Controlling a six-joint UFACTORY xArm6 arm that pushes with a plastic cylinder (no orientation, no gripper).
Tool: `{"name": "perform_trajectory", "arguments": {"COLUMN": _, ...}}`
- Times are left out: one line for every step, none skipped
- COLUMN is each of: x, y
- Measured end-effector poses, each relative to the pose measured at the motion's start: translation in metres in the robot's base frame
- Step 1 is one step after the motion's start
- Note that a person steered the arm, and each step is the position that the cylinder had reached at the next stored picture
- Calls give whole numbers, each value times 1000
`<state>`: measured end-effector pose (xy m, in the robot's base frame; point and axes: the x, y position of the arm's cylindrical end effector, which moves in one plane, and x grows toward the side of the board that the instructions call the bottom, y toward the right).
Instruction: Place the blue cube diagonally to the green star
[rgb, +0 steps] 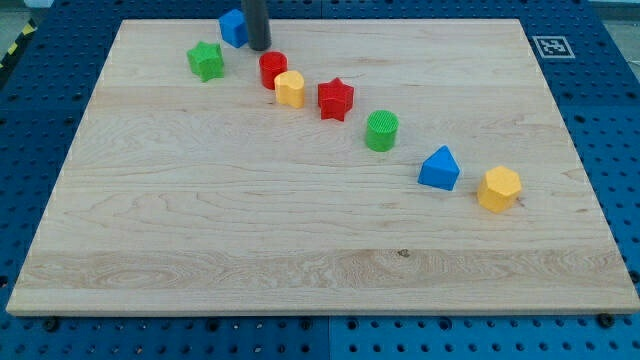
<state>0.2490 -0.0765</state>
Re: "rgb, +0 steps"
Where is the blue cube block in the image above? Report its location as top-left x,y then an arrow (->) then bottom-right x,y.
218,9 -> 248,48

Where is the red star block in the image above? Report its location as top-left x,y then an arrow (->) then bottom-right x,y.
317,78 -> 355,122

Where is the green star block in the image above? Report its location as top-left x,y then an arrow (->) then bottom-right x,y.
186,41 -> 224,82

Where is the green cylinder block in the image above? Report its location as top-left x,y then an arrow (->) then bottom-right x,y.
365,110 -> 399,152

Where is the yellow heart block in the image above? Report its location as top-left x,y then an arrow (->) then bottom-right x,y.
274,70 -> 305,109

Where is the blue pentagon house block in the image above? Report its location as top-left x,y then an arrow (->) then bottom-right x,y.
417,145 -> 460,191

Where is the red cylinder block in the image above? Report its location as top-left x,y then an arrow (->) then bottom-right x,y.
258,51 -> 288,90

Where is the yellow hexagon block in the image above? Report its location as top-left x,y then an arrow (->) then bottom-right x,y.
477,166 -> 522,213

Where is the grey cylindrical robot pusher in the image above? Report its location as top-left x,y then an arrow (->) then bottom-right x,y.
241,0 -> 271,51

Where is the white fiducial marker tag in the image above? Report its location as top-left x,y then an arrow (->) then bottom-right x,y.
532,35 -> 575,59

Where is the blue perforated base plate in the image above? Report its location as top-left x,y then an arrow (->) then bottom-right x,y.
1,1 -> 639,359

